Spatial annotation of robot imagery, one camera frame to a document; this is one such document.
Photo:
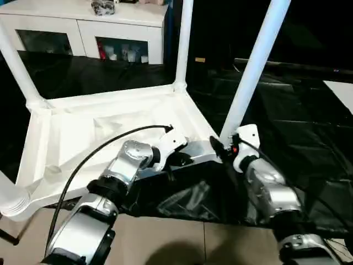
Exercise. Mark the black work mat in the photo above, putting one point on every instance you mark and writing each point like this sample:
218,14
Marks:
207,198

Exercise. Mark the white flat board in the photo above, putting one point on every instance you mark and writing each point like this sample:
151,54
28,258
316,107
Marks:
342,92

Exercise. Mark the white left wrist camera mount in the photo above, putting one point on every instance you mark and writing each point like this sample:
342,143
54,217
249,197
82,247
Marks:
173,140

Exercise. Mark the small white jar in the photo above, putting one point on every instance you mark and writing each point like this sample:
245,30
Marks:
144,59
113,56

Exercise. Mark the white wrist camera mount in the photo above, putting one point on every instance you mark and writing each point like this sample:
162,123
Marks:
248,135
173,140

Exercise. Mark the small red bottle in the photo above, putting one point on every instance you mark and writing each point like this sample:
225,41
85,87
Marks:
102,52

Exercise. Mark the small tan label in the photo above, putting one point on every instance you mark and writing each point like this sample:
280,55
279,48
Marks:
200,60

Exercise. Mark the grey glossy object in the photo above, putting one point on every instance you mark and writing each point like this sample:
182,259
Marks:
103,7

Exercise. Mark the black folding chair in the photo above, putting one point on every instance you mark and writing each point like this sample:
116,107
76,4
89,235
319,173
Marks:
8,237

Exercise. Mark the white plastic table leg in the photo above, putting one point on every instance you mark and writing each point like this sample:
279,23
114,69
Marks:
183,41
16,69
248,77
11,198

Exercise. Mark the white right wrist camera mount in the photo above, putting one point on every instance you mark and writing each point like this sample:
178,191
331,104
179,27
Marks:
248,135

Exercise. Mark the black metal rail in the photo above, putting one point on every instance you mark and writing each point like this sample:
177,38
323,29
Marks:
303,66

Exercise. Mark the blue vertical panel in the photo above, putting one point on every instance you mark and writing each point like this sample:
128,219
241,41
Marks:
169,27

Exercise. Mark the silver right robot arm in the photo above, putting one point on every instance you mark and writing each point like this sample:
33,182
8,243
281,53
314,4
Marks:
273,190

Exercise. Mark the white glass-door cabinet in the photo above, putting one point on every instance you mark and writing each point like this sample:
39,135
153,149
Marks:
82,16

